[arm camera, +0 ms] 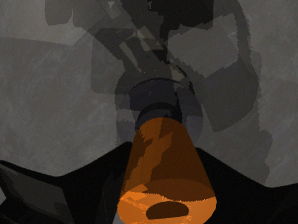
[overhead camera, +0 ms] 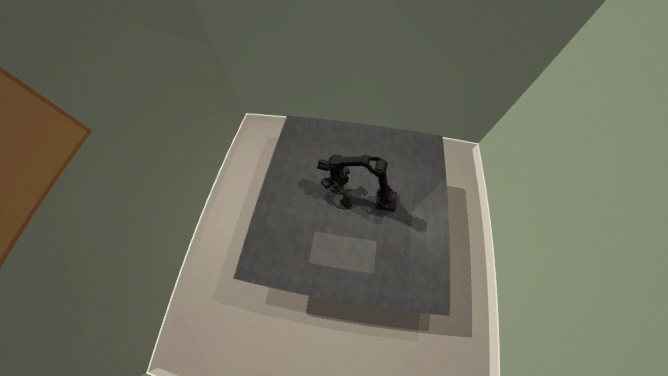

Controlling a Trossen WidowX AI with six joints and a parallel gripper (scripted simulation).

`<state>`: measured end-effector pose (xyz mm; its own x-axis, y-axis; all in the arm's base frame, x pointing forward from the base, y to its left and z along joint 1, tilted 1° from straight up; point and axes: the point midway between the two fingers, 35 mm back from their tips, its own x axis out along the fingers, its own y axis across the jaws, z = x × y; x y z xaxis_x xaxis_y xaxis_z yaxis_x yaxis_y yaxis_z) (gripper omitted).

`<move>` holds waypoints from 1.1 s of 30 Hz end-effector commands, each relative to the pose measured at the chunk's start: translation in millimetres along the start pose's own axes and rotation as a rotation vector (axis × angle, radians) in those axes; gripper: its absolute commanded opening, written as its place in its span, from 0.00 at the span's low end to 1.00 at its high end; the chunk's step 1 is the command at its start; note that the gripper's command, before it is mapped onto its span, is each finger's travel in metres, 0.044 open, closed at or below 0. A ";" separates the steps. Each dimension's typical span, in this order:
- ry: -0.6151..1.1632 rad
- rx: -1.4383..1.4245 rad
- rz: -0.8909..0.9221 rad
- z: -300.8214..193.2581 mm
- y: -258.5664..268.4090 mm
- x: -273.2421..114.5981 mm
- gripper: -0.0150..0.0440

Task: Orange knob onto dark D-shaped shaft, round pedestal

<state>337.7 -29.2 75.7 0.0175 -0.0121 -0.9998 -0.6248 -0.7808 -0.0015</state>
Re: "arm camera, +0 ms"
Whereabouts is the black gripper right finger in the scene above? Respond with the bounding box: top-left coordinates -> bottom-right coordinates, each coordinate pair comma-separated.
194,147 -> 298,224

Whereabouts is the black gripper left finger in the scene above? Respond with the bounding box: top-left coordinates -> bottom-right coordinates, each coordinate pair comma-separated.
0,141 -> 133,224

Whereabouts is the orange knob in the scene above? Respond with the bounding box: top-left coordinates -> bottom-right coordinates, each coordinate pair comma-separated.
117,117 -> 217,224

